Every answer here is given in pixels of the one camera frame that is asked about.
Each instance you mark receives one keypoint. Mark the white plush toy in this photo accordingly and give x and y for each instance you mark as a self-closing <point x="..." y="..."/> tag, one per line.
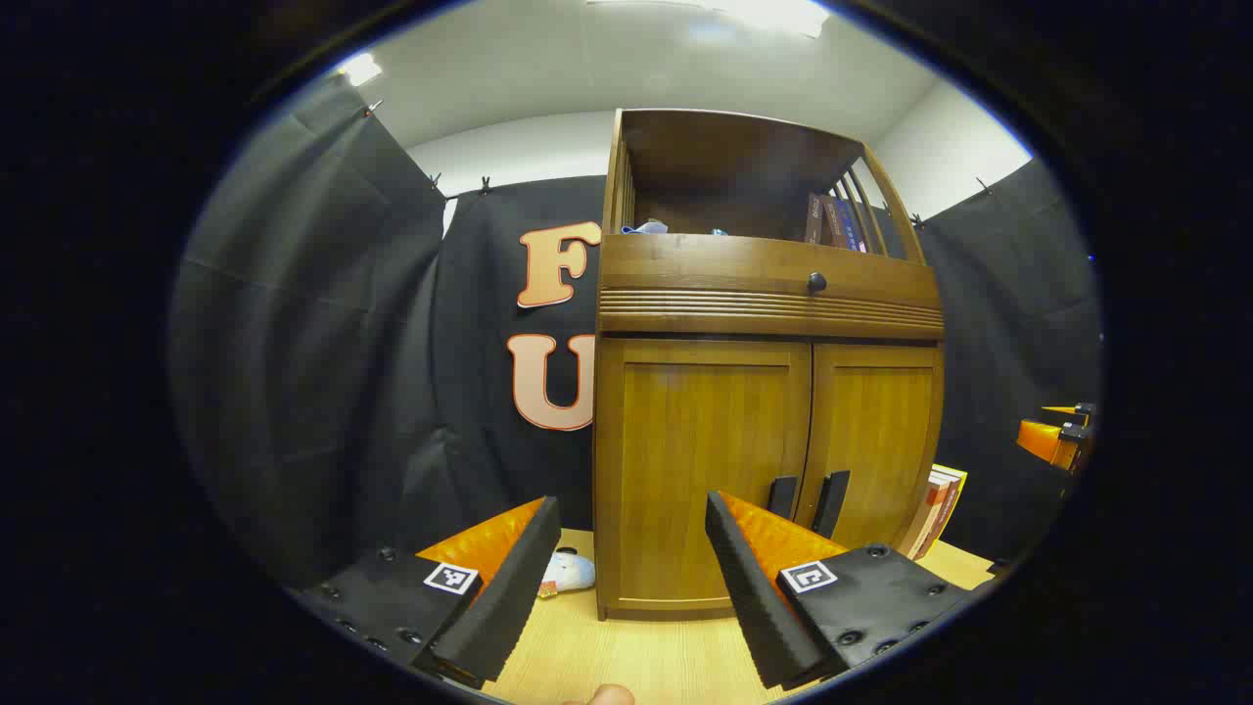
<point x="570" y="571"/>

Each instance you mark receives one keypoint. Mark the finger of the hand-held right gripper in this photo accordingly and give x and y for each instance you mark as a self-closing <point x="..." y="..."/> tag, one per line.
<point x="1040" y="443"/>
<point x="1072" y="409"/>

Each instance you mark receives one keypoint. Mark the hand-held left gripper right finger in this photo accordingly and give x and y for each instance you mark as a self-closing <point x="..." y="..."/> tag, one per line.
<point x="754" y="597"/>

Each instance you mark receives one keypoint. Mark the brown book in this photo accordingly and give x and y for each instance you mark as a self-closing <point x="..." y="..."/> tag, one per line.
<point x="814" y="220"/>

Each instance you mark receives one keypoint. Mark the wooden shoe cabinet door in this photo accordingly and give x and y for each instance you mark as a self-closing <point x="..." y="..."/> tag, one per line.
<point x="876" y="431"/>
<point x="695" y="441"/>

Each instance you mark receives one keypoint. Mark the orange white book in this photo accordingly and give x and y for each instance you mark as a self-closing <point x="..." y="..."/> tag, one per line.
<point x="930" y="514"/>

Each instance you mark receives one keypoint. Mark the black round drawer knob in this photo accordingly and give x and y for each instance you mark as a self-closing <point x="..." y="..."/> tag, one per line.
<point x="816" y="283"/>

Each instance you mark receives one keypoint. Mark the wooden double-door shoe cabinet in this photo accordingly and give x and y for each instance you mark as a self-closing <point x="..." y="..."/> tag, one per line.
<point x="764" y="259"/>

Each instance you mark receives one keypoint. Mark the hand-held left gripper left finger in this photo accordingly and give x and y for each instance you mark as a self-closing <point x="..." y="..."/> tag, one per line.
<point x="509" y="597"/>

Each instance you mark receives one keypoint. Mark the light blue cloth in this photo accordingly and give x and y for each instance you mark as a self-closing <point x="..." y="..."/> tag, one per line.
<point x="644" y="227"/>

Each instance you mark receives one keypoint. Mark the yellow book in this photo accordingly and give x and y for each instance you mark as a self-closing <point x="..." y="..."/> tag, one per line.
<point x="956" y="482"/>

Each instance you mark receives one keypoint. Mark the small ceiling light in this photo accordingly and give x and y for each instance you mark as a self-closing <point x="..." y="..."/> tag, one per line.
<point x="360" y="69"/>

